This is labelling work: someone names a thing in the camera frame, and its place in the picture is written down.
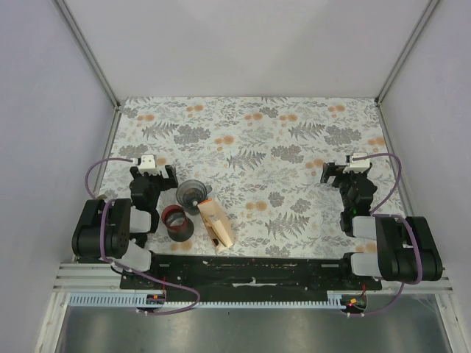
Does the aluminium frame post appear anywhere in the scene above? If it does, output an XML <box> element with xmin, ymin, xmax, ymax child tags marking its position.
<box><xmin>375</xmin><ymin>0</ymin><xmax>442</xmax><ymax>106</ymax></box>
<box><xmin>51</xmin><ymin>0</ymin><xmax>121</xmax><ymax>111</ymax></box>

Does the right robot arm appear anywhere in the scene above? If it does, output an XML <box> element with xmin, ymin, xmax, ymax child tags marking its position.
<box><xmin>320</xmin><ymin>163</ymin><xmax>443</xmax><ymax>290</ymax></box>

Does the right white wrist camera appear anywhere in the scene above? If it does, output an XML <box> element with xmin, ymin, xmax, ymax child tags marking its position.
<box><xmin>344</xmin><ymin>152</ymin><xmax>370</xmax><ymax>174</ymax></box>

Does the grey clear dripper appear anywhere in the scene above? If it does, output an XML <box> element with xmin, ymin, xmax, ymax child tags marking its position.
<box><xmin>176</xmin><ymin>179</ymin><xmax>213</xmax><ymax>215</ymax></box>

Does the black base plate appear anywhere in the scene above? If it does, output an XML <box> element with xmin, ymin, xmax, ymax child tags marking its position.
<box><xmin>120</xmin><ymin>254</ymin><xmax>382</xmax><ymax>302</ymax></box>

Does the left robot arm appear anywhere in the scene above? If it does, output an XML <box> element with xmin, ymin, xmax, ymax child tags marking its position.
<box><xmin>71</xmin><ymin>165</ymin><xmax>178</xmax><ymax>289</ymax></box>

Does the white slotted cable duct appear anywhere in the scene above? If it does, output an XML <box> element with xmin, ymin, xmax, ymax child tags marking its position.
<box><xmin>68</xmin><ymin>293</ymin><xmax>366</xmax><ymax>309</ymax></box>

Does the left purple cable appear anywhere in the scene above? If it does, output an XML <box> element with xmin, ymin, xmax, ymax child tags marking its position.
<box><xmin>85</xmin><ymin>157</ymin><xmax>202</xmax><ymax>316</ymax></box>

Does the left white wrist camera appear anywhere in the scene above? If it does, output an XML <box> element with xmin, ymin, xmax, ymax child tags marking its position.
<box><xmin>135</xmin><ymin>154</ymin><xmax>160</xmax><ymax>175</ymax></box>

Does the left aluminium frame post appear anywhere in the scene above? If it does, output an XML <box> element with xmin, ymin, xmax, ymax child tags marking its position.
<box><xmin>51</xmin><ymin>0</ymin><xmax>121</xmax><ymax>111</ymax></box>

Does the red grey coffee server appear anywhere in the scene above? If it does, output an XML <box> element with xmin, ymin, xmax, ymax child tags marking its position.
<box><xmin>161</xmin><ymin>205</ymin><xmax>194</xmax><ymax>243</ymax></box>

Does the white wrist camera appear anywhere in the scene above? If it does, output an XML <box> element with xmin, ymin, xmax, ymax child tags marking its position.
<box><xmin>344</xmin><ymin>152</ymin><xmax>370</xmax><ymax>174</ymax></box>
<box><xmin>135</xmin><ymin>154</ymin><xmax>160</xmax><ymax>175</ymax></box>

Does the right aluminium frame post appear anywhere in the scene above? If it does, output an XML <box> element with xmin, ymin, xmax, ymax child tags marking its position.
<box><xmin>375</xmin><ymin>0</ymin><xmax>442</xmax><ymax>106</ymax></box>

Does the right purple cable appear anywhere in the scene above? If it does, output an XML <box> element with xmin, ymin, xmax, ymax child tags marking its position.
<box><xmin>345</xmin><ymin>153</ymin><xmax>423</xmax><ymax>318</ymax></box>

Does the purple cable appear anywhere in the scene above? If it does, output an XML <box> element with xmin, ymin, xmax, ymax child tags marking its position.
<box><xmin>85</xmin><ymin>157</ymin><xmax>202</xmax><ymax>316</ymax></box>
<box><xmin>345</xmin><ymin>153</ymin><xmax>423</xmax><ymax>318</ymax></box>

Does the floral table mat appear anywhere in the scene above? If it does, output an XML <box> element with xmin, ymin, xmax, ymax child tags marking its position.
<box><xmin>99</xmin><ymin>97</ymin><xmax>403</xmax><ymax>258</ymax></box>

